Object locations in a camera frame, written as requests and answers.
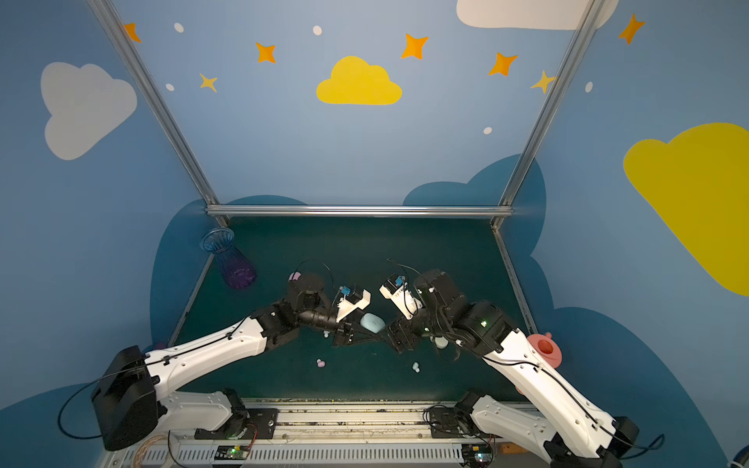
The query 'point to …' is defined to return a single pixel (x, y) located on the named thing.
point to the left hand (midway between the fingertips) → (380, 330)
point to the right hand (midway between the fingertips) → (395, 320)
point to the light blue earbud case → (372, 322)
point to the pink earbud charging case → (295, 275)
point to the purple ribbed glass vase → (239, 272)
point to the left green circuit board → (231, 452)
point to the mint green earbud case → (441, 342)
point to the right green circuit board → (477, 455)
